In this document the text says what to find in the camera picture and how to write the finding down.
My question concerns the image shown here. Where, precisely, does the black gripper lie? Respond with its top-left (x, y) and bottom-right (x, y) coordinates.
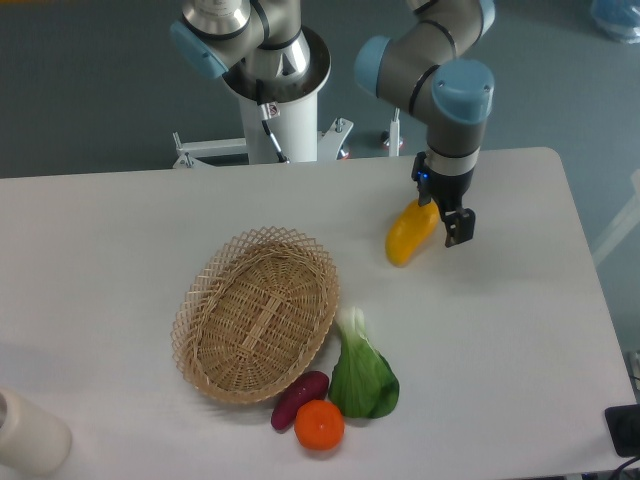
top-left (411, 151), bottom-right (476, 248)

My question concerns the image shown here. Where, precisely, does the yellow mango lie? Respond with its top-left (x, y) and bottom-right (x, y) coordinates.
top-left (385, 200), bottom-right (440, 267)

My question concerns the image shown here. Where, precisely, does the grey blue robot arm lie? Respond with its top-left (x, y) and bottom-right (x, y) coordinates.
top-left (170, 1), bottom-right (495, 246)

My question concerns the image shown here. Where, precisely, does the green bok choy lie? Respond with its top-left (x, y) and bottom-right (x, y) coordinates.
top-left (328, 307), bottom-right (400, 419)

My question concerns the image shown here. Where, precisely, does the woven wicker basket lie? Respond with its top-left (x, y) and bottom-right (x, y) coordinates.
top-left (171, 227), bottom-right (340, 404)

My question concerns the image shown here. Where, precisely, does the purple sweet potato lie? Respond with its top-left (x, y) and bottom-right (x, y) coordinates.
top-left (271, 371), bottom-right (329, 431)

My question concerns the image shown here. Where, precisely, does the orange tangerine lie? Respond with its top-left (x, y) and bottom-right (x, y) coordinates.
top-left (294, 400), bottom-right (345, 451)

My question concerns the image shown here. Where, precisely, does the blue bag in background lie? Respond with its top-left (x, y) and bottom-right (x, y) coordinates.
top-left (590, 0), bottom-right (639, 44)

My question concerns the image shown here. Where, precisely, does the black device at edge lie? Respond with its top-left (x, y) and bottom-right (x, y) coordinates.
top-left (604, 404), bottom-right (640, 458)

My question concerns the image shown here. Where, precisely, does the cream cylindrical bottle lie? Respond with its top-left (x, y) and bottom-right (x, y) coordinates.
top-left (1, 387), bottom-right (72, 476)

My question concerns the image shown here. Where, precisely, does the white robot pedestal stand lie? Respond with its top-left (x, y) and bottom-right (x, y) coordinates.
top-left (173, 27), bottom-right (354, 169)

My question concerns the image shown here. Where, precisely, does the white table leg frame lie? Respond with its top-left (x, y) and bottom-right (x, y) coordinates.
top-left (591, 170), bottom-right (639, 268)

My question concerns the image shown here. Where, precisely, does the black cable on pedestal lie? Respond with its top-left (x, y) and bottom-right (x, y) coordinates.
top-left (254, 78), bottom-right (291, 164)

